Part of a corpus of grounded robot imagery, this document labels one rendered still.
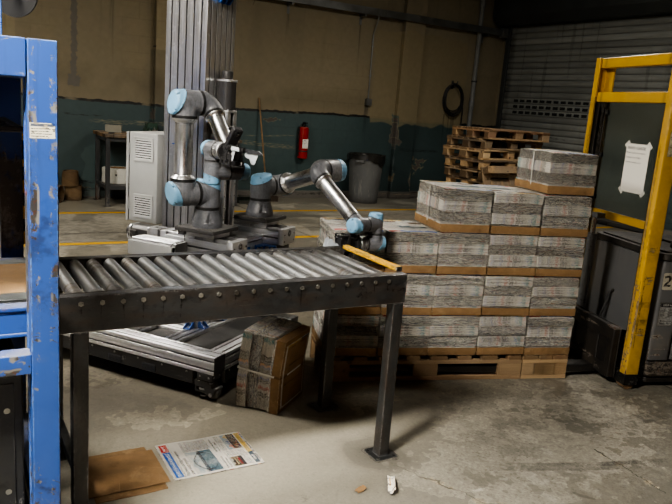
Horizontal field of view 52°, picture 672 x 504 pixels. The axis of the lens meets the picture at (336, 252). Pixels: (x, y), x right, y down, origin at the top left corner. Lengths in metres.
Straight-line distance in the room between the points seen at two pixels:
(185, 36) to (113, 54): 6.15
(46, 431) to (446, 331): 2.29
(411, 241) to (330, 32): 7.59
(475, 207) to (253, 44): 7.07
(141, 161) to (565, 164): 2.25
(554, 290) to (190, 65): 2.30
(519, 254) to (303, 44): 7.36
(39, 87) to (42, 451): 1.03
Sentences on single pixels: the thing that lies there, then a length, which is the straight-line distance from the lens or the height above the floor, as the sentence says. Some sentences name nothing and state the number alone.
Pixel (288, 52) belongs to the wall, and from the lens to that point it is 10.61.
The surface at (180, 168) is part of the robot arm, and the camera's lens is 3.28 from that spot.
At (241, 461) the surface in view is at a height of 0.01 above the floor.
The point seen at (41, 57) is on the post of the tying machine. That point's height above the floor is 1.50.
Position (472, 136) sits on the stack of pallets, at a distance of 10.14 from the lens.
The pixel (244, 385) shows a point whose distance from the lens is 3.35.
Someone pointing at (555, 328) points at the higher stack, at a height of 0.30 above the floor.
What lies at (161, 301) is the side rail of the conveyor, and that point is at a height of 0.76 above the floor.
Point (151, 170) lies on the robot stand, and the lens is 3.71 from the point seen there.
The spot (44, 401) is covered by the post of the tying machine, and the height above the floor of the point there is 0.55.
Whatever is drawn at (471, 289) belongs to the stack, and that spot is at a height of 0.53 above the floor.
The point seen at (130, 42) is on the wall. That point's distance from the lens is 9.81.
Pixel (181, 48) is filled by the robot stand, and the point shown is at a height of 1.66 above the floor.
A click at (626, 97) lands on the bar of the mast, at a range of 4.36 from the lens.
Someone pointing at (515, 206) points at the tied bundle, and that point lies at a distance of 3.82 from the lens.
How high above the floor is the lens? 1.44
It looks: 12 degrees down
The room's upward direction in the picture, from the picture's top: 5 degrees clockwise
